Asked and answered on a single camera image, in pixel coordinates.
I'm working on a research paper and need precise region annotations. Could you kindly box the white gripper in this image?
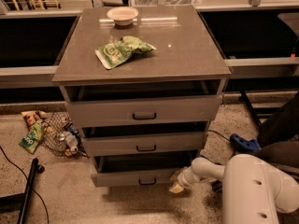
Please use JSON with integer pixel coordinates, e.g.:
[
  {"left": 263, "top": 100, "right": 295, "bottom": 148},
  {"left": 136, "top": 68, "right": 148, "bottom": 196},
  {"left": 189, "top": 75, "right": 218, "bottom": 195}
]
[{"left": 169, "top": 167, "right": 193, "bottom": 194}]

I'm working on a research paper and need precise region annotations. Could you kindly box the grey bottom drawer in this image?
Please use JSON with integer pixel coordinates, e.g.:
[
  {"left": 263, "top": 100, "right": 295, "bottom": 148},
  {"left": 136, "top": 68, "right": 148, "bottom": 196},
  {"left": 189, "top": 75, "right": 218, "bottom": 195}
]
[{"left": 91, "top": 150, "right": 198, "bottom": 187}]

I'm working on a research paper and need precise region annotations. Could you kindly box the grey drawer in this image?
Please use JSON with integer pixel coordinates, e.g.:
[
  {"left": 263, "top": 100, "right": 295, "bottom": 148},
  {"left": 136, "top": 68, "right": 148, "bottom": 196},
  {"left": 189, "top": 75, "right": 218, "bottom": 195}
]
[
  {"left": 65, "top": 79, "right": 221, "bottom": 128},
  {"left": 91, "top": 150, "right": 198, "bottom": 187},
  {"left": 82, "top": 121, "right": 206, "bottom": 157}
]

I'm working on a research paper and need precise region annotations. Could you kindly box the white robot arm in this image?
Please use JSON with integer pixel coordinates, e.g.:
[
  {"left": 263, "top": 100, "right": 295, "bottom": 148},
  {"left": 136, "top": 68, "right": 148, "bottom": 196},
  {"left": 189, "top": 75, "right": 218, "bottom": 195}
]
[{"left": 169, "top": 154, "right": 299, "bottom": 224}]

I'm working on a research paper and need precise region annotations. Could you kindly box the grey middle drawer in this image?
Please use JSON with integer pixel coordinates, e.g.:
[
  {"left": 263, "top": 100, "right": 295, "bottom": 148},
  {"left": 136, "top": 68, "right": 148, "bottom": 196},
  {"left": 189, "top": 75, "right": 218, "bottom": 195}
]
[{"left": 82, "top": 121, "right": 206, "bottom": 157}]

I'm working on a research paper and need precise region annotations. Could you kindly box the grey drawer cabinet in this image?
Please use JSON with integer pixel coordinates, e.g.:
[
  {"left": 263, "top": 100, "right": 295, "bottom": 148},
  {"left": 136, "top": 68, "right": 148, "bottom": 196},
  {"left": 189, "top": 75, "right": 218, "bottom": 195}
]
[{"left": 51, "top": 5, "right": 232, "bottom": 173}]

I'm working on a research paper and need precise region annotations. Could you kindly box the grey top drawer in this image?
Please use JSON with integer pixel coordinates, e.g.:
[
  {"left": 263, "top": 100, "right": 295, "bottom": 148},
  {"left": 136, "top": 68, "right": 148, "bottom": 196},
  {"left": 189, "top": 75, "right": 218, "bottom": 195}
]
[{"left": 65, "top": 79, "right": 221, "bottom": 128}]

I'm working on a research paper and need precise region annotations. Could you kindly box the blue croc shoe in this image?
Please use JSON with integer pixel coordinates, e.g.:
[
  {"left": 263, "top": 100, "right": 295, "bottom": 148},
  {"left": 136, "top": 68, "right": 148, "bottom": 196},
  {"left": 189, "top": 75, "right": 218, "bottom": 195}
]
[{"left": 230, "top": 133, "right": 261, "bottom": 153}]

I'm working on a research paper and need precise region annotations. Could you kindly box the seated person in black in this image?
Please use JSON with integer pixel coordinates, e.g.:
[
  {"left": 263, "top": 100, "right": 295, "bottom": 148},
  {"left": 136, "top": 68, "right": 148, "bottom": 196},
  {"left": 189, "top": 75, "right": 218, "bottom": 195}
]
[{"left": 253, "top": 93, "right": 299, "bottom": 181}]

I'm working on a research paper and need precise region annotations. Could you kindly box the plastic bottle in basket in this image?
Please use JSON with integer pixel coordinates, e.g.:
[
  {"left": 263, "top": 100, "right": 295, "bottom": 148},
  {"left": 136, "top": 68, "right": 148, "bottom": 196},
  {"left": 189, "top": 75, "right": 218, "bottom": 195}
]
[{"left": 57, "top": 132, "right": 78, "bottom": 147}]

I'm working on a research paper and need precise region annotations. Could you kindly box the green chip bag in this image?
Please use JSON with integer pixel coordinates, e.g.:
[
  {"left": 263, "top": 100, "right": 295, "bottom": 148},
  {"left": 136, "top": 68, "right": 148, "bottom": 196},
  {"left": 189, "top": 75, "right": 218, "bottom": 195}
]
[{"left": 95, "top": 35, "right": 156, "bottom": 70}]

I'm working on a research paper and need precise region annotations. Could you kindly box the green snack bag on floor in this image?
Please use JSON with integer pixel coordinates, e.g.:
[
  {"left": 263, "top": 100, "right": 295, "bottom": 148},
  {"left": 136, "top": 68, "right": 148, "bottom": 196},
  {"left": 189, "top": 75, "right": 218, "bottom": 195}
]
[{"left": 19, "top": 123, "right": 44, "bottom": 154}]

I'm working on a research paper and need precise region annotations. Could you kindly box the black stand leg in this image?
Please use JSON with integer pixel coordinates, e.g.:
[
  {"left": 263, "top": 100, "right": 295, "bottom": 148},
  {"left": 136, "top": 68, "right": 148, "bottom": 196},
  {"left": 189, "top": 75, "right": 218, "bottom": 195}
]
[{"left": 0, "top": 159, "right": 40, "bottom": 224}]

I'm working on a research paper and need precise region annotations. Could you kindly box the brown snack bag on floor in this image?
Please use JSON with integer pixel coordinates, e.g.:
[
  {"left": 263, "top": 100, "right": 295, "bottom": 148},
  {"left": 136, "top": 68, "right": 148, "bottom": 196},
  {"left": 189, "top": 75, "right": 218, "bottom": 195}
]
[{"left": 21, "top": 110, "right": 49, "bottom": 128}]

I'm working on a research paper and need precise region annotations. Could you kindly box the white bowl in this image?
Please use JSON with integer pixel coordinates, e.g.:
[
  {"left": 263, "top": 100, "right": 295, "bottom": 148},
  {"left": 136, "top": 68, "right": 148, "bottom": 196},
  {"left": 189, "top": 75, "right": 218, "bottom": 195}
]
[{"left": 107, "top": 7, "right": 138, "bottom": 26}]

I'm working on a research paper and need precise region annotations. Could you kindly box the wire mesh basket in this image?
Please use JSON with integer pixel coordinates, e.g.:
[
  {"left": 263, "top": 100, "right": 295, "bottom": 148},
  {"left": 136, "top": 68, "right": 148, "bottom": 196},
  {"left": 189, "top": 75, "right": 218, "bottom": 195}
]
[{"left": 42, "top": 112, "right": 87, "bottom": 157}]

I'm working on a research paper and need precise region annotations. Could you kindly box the black floor cable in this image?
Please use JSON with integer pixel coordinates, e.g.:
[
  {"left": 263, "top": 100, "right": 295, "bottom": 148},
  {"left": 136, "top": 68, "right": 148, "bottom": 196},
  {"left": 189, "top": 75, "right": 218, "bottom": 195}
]
[{"left": 0, "top": 145, "right": 50, "bottom": 224}]

